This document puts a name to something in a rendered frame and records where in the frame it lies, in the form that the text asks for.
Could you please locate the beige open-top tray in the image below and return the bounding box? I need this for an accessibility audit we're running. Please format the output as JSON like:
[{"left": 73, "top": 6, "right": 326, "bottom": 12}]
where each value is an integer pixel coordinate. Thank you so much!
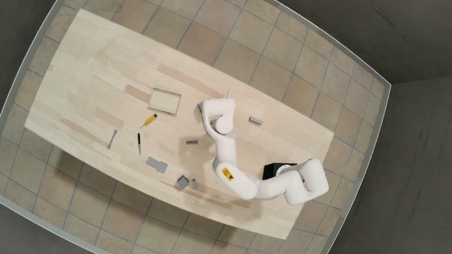
[{"left": 148, "top": 86, "right": 182, "bottom": 114}]

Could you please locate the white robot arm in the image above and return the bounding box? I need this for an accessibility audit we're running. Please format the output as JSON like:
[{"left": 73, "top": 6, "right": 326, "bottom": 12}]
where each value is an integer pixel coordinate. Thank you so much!
[{"left": 202, "top": 98, "right": 329, "bottom": 206}]

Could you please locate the yellow screwdriver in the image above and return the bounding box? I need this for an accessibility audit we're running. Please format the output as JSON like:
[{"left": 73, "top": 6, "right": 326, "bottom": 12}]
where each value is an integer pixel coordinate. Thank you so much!
[{"left": 144, "top": 113, "right": 157, "bottom": 125}]

